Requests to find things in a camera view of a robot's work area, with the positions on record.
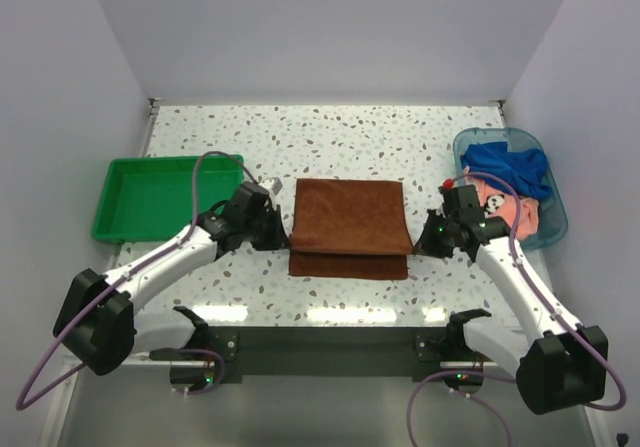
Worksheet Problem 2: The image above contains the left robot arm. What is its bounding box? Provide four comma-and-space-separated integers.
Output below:
53, 178, 290, 376

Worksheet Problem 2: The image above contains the brown towel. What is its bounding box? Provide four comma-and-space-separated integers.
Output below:
289, 178, 413, 281

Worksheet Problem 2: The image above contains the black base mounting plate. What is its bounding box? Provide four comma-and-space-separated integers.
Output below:
206, 326, 476, 383

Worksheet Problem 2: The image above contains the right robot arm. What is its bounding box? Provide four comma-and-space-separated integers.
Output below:
414, 184, 608, 415

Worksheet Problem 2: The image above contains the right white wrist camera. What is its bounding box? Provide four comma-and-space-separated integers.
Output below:
438, 179, 460, 199

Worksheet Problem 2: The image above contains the pink panda towel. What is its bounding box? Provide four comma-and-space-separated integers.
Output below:
463, 167, 540, 242

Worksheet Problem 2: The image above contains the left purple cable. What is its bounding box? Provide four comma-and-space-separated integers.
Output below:
14, 151, 261, 412

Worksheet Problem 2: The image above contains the blue towel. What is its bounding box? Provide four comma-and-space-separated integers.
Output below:
461, 142, 553, 200

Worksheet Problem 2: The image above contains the green plastic tray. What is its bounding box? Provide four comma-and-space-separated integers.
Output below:
92, 154, 244, 244

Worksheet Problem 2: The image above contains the blue plastic bin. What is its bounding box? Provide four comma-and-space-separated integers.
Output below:
453, 128, 568, 250

